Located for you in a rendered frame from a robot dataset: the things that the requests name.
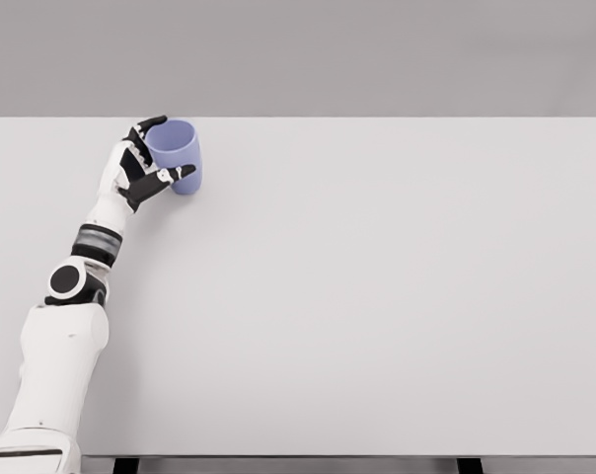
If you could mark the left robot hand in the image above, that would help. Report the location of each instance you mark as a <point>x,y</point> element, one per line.
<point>115,168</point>

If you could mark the light purple cup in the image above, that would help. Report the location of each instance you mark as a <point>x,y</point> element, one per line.
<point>179,148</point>

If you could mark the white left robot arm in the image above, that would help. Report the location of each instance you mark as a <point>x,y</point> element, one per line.
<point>61,340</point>

